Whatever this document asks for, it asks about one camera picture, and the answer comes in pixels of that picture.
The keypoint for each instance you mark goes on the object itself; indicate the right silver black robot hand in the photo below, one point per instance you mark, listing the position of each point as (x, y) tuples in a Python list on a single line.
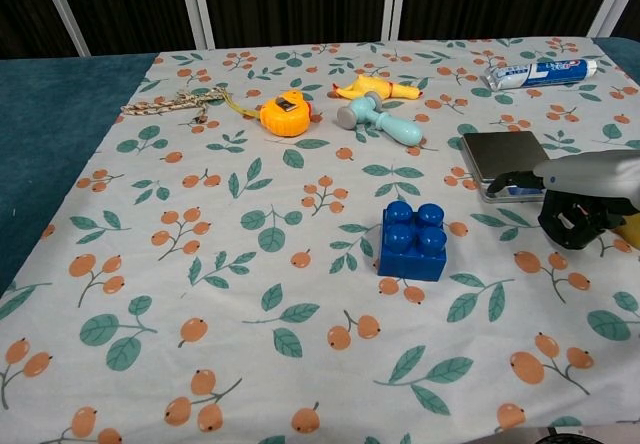
[(590, 174)]

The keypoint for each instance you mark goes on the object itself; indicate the blue toy building block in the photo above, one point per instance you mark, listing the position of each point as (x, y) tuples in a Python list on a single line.
[(407, 259)]

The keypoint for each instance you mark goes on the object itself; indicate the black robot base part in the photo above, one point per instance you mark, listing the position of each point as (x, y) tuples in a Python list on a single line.
[(567, 436)]

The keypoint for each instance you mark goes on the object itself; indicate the yellow rounded object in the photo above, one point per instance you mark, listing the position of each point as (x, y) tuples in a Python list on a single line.
[(632, 231)]

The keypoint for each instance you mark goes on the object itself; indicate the silver digital kitchen scale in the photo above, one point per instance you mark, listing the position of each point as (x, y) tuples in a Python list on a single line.
[(500, 156)]

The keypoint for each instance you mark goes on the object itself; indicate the blue white toothpaste tube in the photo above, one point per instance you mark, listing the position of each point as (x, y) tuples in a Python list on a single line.
[(540, 73)]

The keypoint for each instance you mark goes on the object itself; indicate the light blue toy hammer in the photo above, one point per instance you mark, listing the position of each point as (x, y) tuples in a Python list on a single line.
[(395, 126)]

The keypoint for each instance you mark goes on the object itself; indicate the yellow rubber chicken toy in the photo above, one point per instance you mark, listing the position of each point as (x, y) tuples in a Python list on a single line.
[(372, 86)]

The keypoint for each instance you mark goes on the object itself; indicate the orange tape measure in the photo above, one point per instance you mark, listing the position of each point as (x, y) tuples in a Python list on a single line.
[(285, 119)]

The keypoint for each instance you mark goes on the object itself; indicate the floral fruit print tablecloth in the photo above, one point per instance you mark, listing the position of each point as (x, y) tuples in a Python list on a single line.
[(250, 314)]

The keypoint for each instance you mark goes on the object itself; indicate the teal velvet table cover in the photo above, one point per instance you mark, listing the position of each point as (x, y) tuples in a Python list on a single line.
[(50, 114)]

